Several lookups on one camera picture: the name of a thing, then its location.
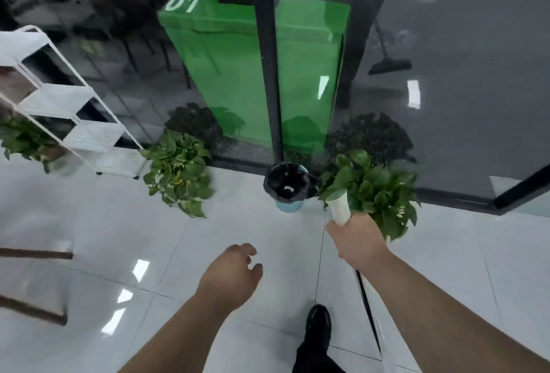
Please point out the person's left hand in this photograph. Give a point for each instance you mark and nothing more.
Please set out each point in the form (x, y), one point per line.
(227, 278)

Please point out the person's right hand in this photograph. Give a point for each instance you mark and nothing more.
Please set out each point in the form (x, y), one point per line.
(359, 241)

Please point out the person's right fingers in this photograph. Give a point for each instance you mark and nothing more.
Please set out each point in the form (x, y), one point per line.
(332, 235)

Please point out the person's left thumb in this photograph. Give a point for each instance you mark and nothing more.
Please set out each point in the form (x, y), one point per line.
(255, 274)

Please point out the person's left forearm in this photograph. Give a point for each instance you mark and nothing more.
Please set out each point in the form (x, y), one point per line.
(176, 338)

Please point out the person's right forearm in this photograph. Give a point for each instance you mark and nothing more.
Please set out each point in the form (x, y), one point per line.
(438, 321)

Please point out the bushy green potted plant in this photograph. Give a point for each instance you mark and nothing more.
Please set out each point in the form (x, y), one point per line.
(378, 190)

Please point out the blue bin with black bag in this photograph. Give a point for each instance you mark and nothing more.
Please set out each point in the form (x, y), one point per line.
(288, 185)

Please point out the person's black shoe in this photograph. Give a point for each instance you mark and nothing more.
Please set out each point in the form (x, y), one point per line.
(319, 325)

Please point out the trailing green potted plant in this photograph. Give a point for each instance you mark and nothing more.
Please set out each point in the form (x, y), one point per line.
(180, 170)

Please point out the green panel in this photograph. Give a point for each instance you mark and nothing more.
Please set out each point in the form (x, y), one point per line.
(223, 67)

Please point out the brown wooden bar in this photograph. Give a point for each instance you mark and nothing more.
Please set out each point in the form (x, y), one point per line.
(34, 253)
(34, 310)

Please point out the white metal shelf rack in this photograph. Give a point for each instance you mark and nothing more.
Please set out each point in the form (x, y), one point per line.
(58, 99)

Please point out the green plant in brown pot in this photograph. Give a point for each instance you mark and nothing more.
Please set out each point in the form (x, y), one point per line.
(23, 138)

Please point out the black vertical frame post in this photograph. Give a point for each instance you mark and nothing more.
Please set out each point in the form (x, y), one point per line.
(268, 63)

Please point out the black bottom frame rail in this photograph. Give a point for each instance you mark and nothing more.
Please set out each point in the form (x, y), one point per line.
(515, 190)

